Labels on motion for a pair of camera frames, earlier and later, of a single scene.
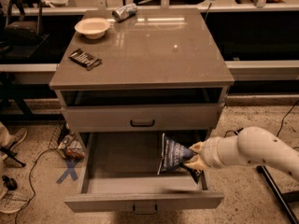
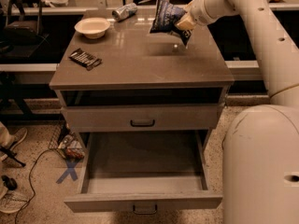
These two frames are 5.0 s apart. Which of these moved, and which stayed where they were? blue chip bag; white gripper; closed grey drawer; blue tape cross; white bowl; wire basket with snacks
Moved: blue chip bag; white gripper
Stayed: wire basket with snacks; blue tape cross; white bowl; closed grey drawer
